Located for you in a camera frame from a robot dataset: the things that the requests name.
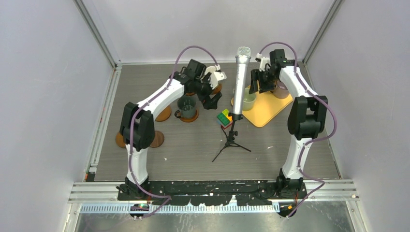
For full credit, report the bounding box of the light green mug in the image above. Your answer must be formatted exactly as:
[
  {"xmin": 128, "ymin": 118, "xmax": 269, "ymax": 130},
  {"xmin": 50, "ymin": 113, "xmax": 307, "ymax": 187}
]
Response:
[{"xmin": 242, "ymin": 87, "xmax": 257, "ymax": 111}]

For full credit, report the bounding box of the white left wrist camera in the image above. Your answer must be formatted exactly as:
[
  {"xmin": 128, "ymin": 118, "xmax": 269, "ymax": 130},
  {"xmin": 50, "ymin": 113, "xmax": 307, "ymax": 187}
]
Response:
[{"xmin": 210, "ymin": 65, "xmax": 227, "ymax": 89}]

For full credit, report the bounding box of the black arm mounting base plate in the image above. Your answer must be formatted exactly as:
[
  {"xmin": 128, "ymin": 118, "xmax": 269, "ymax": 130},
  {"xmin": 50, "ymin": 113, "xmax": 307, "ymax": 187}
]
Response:
[{"xmin": 116, "ymin": 180, "xmax": 307, "ymax": 206}]

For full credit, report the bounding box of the aluminium front rail frame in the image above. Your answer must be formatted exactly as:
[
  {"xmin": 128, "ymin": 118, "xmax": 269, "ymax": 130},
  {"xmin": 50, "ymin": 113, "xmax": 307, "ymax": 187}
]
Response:
[{"xmin": 68, "ymin": 179, "xmax": 359, "ymax": 214}]

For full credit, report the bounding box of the black microphone tripod stand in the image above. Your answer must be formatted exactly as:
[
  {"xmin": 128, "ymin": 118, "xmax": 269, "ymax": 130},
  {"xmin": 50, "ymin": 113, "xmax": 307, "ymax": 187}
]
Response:
[{"xmin": 212, "ymin": 112, "xmax": 251, "ymax": 162}]

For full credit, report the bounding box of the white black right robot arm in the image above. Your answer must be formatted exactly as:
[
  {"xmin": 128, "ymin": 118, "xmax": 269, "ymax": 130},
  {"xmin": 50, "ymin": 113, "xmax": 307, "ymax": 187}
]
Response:
[{"xmin": 249, "ymin": 49, "xmax": 328, "ymax": 199}]

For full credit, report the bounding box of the silver microphone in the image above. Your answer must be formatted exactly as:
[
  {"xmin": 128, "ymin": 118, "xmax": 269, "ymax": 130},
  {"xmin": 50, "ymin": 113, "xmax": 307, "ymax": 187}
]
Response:
[{"xmin": 232, "ymin": 46, "xmax": 251, "ymax": 121}]

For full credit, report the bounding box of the cream yellow mug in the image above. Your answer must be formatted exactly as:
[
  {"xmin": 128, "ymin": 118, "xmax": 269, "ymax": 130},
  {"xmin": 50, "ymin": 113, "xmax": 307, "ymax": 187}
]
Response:
[{"xmin": 205, "ymin": 66, "xmax": 219, "ymax": 76}]

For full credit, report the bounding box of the colourful toy brick block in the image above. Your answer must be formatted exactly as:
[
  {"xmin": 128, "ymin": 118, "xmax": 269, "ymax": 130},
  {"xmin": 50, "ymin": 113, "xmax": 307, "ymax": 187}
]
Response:
[{"xmin": 217, "ymin": 109, "xmax": 233, "ymax": 129}]

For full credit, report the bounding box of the dark green mug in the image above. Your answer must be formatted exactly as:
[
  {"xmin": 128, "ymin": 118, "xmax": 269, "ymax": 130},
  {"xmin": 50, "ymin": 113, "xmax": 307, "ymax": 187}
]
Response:
[{"xmin": 174, "ymin": 96, "xmax": 196, "ymax": 119}]

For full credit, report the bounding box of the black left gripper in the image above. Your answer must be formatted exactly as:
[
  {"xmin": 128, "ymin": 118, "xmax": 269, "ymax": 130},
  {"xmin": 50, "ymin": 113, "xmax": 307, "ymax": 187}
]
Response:
[{"xmin": 193, "ymin": 73, "xmax": 222, "ymax": 110}]

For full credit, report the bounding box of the yellow tray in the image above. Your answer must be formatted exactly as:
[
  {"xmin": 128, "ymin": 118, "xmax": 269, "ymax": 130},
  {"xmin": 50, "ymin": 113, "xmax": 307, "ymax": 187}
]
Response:
[{"xmin": 242, "ymin": 92, "xmax": 293, "ymax": 128}]

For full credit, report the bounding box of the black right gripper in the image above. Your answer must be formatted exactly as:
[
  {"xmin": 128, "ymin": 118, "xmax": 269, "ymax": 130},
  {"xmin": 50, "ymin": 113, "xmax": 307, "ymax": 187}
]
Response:
[{"xmin": 249, "ymin": 68, "xmax": 278, "ymax": 94}]

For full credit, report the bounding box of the mauve purple mug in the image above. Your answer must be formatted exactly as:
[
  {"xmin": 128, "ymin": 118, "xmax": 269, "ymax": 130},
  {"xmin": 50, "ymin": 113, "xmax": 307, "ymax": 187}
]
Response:
[{"xmin": 272, "ymin": 81, "xmax": 289, "ymax": 99}]

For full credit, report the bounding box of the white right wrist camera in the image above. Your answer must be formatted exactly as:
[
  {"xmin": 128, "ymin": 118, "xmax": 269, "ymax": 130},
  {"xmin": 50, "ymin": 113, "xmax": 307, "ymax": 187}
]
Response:
[{"xmin": 255, "ymin": 53, "xmax": 271, "ymax": 72}]

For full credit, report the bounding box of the dark walnut wooden coaster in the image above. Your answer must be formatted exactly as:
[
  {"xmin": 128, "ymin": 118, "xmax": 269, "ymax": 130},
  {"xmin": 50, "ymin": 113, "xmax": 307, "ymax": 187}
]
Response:
[{"xmin": 150, "ymin": 130, "xmax": 164, "ymax": 148}]

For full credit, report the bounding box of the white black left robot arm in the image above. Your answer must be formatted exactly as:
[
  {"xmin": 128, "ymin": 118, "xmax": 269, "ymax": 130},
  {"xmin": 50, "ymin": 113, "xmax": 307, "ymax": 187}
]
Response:
[{"xmin": 118, "ymin": 59, "xmax": 227, "ymax": 200}]

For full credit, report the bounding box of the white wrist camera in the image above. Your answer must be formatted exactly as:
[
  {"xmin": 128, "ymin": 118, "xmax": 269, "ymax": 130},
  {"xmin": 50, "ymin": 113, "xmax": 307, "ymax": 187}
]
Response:
[
  {"xmin": 255, "ymin": 53, "xmax": 271, "ymax": 72},
  {"xmin": 210, "ymin": 65, "xmax": 227, "ymax": 89}
]

